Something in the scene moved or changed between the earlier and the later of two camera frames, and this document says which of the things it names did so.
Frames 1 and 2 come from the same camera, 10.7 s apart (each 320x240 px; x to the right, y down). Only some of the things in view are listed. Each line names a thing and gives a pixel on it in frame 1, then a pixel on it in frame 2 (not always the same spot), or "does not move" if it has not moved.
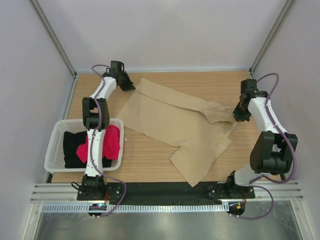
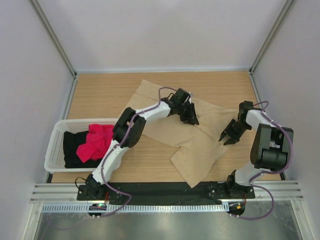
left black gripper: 129,86 -> 191,118
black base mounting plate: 147,191 does not move
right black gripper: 240,117 -> 228,132
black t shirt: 71,143 does not move
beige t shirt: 201,130 does not move
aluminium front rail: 284,191 does not move
